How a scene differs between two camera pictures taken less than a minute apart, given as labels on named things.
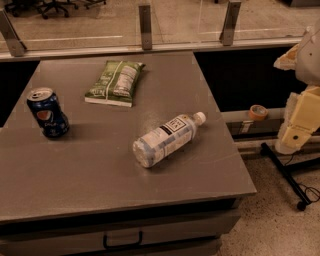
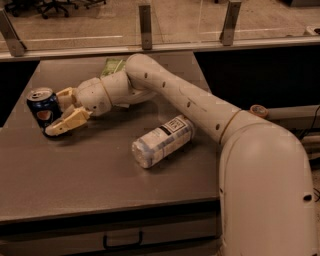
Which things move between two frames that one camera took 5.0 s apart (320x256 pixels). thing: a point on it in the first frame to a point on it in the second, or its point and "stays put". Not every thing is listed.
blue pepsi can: [48, 112] stays put
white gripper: [310, 58] to [92, 96]
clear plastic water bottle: [166, 138] stays put
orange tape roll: [258, 112] stays put
